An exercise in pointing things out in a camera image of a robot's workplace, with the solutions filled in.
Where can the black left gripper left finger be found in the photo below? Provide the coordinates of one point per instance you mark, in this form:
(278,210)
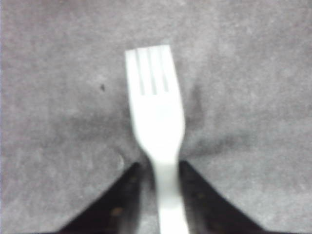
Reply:
(115,212)

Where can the white plastic fork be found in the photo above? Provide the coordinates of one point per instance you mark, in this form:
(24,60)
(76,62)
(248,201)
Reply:
(159,126)

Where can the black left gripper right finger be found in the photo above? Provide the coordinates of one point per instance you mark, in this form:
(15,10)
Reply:
(208,212)

